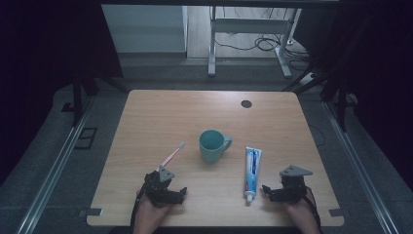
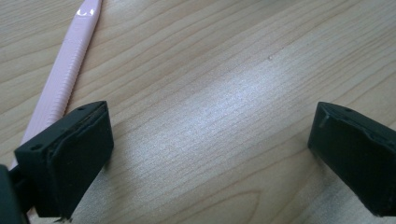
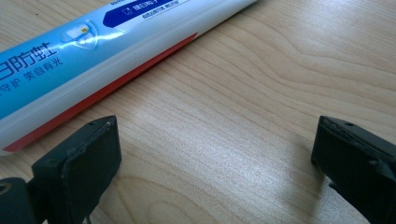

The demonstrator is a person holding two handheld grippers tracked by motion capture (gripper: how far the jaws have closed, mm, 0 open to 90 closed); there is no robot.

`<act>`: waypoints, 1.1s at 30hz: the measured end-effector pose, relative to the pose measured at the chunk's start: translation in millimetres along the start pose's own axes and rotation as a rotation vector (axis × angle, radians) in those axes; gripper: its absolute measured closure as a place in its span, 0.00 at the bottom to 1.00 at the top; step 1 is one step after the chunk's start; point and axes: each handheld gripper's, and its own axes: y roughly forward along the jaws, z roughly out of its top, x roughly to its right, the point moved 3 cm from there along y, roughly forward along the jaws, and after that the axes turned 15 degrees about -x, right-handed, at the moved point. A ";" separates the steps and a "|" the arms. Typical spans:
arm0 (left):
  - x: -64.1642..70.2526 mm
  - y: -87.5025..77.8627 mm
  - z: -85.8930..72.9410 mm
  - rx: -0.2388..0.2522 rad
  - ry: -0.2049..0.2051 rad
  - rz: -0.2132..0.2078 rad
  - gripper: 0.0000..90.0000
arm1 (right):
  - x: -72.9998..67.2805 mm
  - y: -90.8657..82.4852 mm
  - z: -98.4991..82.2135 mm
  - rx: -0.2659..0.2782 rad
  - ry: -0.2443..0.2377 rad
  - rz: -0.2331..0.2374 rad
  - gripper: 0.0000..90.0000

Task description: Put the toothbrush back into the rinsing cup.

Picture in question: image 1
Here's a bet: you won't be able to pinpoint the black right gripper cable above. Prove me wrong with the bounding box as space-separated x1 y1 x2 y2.
305 186 323 234

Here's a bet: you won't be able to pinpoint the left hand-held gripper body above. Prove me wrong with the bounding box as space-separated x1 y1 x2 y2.
142 165 183 209

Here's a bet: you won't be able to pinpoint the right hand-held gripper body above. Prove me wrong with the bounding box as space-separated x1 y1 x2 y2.
276 164 314 205

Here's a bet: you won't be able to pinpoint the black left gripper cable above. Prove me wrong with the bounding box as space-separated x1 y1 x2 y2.
130 181 147 234

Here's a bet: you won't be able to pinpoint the black metal stand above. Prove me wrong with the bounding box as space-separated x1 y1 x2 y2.
282 64 358 133

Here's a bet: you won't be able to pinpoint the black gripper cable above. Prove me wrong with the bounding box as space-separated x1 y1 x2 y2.
130 181 147 234
305 186 323 234

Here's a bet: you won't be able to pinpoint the person's left hand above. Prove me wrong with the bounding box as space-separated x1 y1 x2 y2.
131 194 173 234

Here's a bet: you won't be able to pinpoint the black floor cables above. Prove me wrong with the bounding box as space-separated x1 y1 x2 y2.
213 6 313 72

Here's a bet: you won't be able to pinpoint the white and blue toothpaste tube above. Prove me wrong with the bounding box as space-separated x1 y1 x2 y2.
243 146 263 205

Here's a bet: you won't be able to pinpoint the teal mug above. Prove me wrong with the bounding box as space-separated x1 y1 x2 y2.
198 129 234 165

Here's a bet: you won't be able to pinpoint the pink toothbrush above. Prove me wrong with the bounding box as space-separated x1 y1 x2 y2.
156 140 187 173

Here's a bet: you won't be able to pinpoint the dark curtain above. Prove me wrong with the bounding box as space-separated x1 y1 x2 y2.
0 0 125 186
295 0 413 189

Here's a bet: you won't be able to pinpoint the white desk frame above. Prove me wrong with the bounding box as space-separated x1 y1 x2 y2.
207 6 303 79

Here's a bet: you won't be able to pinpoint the metal floor rail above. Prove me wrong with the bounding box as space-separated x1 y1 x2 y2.
16 97 95 234
324 100 400 234

